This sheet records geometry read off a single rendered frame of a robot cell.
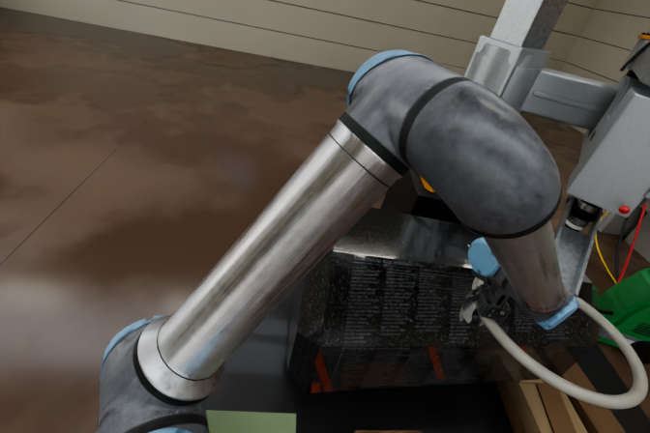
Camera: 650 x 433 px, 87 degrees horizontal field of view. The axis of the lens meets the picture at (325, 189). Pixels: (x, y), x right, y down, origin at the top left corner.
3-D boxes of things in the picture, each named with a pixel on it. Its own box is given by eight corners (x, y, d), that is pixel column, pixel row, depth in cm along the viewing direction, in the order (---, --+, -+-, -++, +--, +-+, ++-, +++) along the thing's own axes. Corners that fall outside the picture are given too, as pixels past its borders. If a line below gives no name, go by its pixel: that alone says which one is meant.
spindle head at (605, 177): (567, 171, 166) (629, 80, 142) (619, 192, 157) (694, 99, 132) (560, 198, 140) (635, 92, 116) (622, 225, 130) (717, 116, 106)
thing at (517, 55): (444, 101, 210) (472, 31, 188) (497, 112, 213) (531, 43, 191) (461, 123, 181) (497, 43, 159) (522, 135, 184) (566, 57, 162)
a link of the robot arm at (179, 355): (73, 479, 48) (466, 45, 32) (84, 363, 60) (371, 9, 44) (174, 461, 58) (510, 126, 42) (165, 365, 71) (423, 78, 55)
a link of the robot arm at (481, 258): (512, 264, 74) (545, 256, 80) (474, 229, 82) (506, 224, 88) (490, 293, 79) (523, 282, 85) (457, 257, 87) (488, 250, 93)
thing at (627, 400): (487, 252, 134) (490, 246, 133) (631, 331, 114) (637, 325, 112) (452, 322, 96) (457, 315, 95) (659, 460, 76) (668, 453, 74)
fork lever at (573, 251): (567, 179, 165) (572, 171, 162) (611, 197, 157) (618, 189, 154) (524, 276, 127) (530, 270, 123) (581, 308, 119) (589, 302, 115)
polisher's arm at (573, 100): (458, 101, 180) (480, 53, 167) (457, 87, 209) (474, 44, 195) (607, 143, 170) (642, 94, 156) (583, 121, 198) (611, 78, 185)
